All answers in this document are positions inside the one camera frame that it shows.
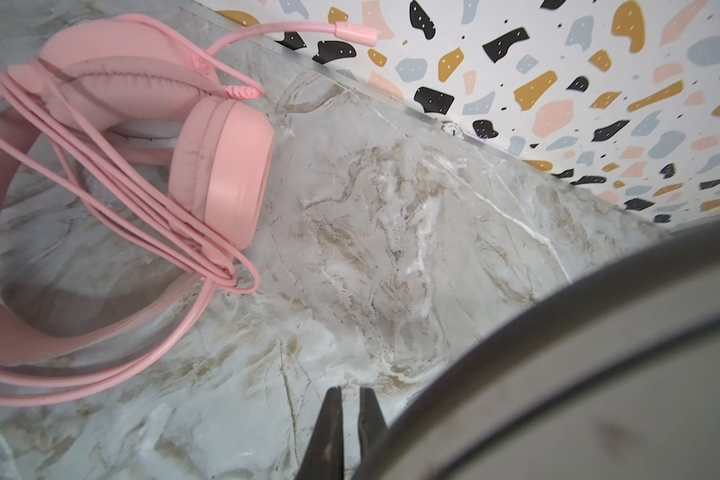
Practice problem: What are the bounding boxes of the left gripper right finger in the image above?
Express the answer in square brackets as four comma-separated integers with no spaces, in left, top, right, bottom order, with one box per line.
[358,386,387,461]

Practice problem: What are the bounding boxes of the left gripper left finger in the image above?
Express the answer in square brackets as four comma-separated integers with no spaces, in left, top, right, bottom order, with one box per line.
[295,387,344,480]

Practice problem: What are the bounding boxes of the white black headphones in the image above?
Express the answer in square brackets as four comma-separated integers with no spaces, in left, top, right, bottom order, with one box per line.
[356,220,720,479]

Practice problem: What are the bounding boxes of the pink headphones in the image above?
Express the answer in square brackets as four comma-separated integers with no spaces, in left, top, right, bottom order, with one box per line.
[0,14,274,407]

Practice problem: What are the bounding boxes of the pink headphone cable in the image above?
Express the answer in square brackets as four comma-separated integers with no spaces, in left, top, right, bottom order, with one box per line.
[0,13,380,295]

